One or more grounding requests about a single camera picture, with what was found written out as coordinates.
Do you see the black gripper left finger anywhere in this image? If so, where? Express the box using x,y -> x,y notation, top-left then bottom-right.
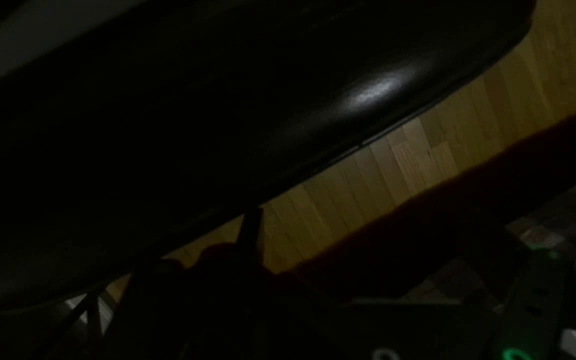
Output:
107,258 -> 192,360

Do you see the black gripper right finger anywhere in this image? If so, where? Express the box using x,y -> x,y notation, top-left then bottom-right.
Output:
456,228 -> 523,360

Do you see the black chair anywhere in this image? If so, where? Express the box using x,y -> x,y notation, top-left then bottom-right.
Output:
0,0 -> 539,360

